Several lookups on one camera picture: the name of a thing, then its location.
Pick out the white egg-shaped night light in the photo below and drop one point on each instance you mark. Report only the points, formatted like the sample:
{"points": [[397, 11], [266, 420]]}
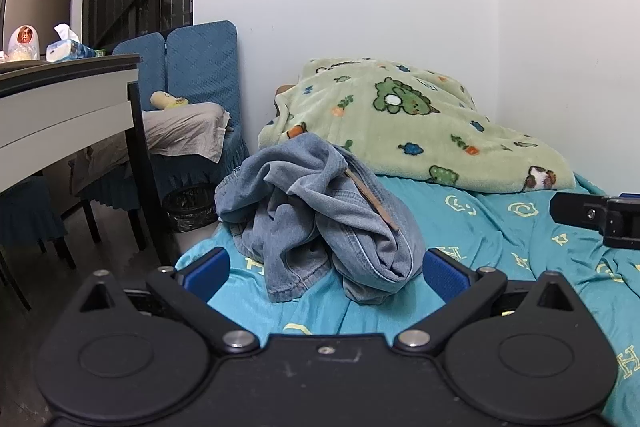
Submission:
{"points": [[22, 42]]}

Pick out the beige cloth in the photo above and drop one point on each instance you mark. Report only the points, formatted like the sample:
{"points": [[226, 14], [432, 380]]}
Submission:
{"points": [[185, 127]]}

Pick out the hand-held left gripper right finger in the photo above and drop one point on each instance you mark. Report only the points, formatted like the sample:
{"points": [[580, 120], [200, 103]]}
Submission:
{"points": [[442, 274]]}

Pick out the teal printed bed sheet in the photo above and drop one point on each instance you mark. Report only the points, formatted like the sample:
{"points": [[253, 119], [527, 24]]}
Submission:
{"points": [[500, 232]]}

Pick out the green printed fleece blanket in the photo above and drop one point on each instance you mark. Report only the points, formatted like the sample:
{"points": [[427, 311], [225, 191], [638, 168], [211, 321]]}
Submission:
{"points": [[400, 132]]}

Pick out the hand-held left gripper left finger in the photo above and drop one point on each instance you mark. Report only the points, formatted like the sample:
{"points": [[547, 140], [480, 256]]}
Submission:
{"points": [[207, 272]]}

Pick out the trash bin with black bag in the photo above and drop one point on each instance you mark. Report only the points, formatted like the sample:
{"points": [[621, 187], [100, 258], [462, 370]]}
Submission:
{"points": [[190, 209]]}

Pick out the white desk with black legs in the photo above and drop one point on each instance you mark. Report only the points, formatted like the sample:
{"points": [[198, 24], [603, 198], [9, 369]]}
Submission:
{"points": [[60, 107]]}

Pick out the blue denim jeans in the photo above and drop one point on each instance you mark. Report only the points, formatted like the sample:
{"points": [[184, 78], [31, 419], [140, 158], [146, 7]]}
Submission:
{"points": [[300, 207]]}

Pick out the blue covered chair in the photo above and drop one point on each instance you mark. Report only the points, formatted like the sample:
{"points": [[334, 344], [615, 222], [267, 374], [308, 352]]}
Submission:
{"points": [[25, 212], [140, 67], [205, 62]]}

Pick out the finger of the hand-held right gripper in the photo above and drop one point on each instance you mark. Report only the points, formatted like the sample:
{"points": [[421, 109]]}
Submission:
{"points": [[575, 207]]}

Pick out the yellow plush toy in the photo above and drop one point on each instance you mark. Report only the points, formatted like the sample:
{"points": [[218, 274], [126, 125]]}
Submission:
{"points": [[167, 101]]}

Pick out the blue tissue pack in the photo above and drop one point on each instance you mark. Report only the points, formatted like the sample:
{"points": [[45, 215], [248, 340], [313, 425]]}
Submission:
{"points": [[70, 51]]}

